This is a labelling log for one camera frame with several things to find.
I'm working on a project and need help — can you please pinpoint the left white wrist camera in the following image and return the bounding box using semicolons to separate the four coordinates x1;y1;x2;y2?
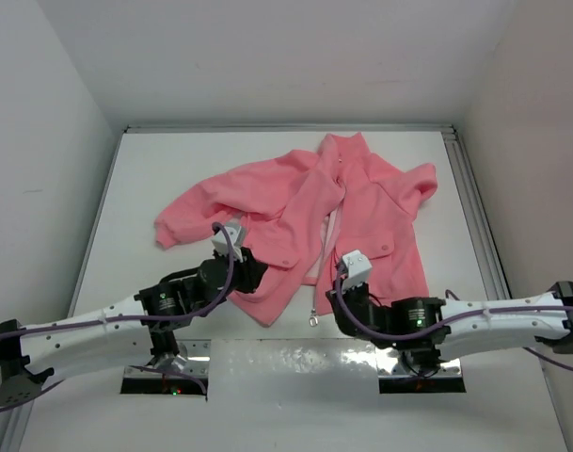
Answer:
211;222;246;262

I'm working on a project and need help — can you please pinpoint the pink zip jacket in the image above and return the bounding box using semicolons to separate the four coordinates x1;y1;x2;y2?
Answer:
154;134;438;327

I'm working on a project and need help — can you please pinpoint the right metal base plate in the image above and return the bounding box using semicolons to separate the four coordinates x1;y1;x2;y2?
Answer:
375;348;462;379

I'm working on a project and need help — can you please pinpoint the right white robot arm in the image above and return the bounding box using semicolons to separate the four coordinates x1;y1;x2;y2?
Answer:
326;281;573;372

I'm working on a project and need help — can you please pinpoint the metal base plate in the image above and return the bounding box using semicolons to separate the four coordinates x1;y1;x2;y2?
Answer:
124;340;211;379
375;348;462;379

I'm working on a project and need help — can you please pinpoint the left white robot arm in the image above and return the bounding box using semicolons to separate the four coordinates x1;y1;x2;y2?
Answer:
0;249;268;413

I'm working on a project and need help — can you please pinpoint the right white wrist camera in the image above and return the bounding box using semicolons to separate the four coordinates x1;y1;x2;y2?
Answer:
341;250;373;292

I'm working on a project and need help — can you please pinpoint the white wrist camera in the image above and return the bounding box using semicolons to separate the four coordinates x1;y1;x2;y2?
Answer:
211;222;246;262
341;250;373;292

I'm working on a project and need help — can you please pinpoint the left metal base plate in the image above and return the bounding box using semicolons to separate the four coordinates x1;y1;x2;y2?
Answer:
124;340;211;379

